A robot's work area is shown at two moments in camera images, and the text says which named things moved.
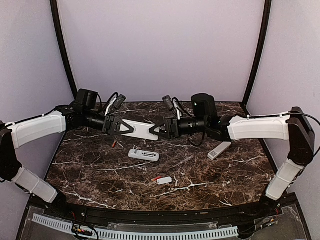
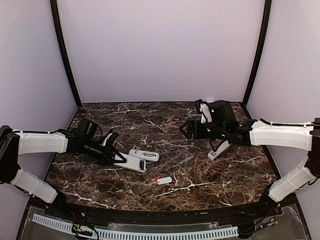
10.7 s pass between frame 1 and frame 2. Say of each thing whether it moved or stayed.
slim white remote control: stayed
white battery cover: stayed
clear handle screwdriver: stayed
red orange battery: stayed
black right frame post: stayed
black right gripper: moved
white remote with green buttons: moved
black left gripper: moved
